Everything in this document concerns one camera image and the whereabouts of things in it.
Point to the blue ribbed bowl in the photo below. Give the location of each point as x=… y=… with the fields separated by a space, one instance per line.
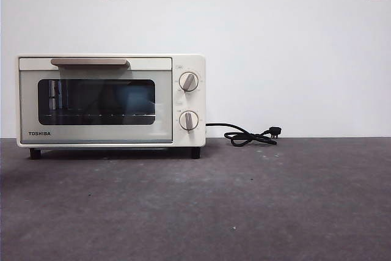
x=134 y=99

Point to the cream white toaster oven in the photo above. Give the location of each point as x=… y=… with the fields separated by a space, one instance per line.
x=189 y=102

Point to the beige round oven knob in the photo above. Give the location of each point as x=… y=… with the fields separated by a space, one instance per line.
x=189 y=82
x=188 y=120

